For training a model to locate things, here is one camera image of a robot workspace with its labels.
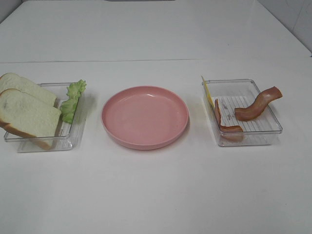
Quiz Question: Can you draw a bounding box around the white bread slice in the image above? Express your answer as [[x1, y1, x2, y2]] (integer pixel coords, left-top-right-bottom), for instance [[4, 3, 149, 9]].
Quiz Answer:
[[0, 73, 57, 106], [0, 88, 61, 150]]

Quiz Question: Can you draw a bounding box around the green lettuce leaf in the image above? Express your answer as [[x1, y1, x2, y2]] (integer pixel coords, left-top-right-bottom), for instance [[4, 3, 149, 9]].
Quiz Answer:
[[60, 80, 87, 124]]

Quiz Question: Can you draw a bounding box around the curled bacon strip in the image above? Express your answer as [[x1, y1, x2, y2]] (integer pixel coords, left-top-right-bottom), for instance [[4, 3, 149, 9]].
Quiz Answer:
[[214, 98, 243, 142]]

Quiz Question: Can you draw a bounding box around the clear plastic tray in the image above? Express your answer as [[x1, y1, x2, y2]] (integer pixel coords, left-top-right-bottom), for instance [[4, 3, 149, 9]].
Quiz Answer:
[[3, 93, 87, 153], [202, 79, 283, 147]]

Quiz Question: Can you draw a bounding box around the clear right plastic tray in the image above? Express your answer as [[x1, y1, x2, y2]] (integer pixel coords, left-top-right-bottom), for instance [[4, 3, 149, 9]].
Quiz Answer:
[[202, 79, 283, 147]]

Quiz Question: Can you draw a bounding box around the pink round plate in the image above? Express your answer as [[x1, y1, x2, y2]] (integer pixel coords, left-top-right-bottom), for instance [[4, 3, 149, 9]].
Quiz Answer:
[[101, 86, 189, 150]]

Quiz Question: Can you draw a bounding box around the clear left plastic tray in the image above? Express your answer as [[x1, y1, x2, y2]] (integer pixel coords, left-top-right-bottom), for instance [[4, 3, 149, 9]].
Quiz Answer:
[[3, 93, 87, 153]]

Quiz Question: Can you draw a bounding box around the wavy bacon strip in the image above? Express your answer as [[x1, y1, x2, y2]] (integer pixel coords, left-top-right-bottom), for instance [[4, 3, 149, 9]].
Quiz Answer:
[[234, 86, 283, 121]]

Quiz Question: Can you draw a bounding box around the yellow cheese slice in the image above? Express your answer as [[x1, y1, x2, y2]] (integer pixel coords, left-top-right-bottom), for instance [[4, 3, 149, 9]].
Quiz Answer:
[[201, 75, 215, 109]]

